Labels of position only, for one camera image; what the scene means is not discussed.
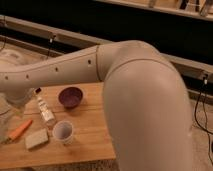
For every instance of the beige sponge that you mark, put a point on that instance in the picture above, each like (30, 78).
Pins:
(36, 138)

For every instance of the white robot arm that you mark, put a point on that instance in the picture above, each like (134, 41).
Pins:
(146, 103)

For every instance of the wooden table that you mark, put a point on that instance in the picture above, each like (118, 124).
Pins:
(91, 139)

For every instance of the orange carrot-like pepper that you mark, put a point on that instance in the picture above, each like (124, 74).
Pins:
(18, 131)

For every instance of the dark purple bowl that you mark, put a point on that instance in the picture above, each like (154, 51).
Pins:
(70, 97)

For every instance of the white metal rail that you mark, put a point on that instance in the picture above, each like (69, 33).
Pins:
(186, 67)

